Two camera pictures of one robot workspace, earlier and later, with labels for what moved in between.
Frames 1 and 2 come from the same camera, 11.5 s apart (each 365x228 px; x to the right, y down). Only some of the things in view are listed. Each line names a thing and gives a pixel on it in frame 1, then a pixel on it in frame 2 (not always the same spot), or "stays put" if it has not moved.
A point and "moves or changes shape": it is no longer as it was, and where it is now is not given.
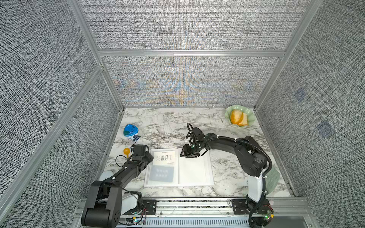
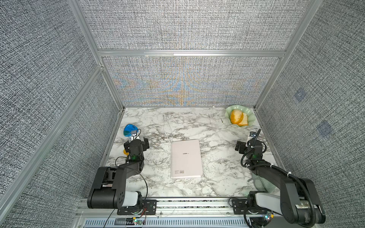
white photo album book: (169, 168) moves or changes shape
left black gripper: (150, 158) -> (144, 145)
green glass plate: (250, 115) stays put
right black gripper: (185, 151) -> (242, 146)
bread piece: (237, 117) stays put
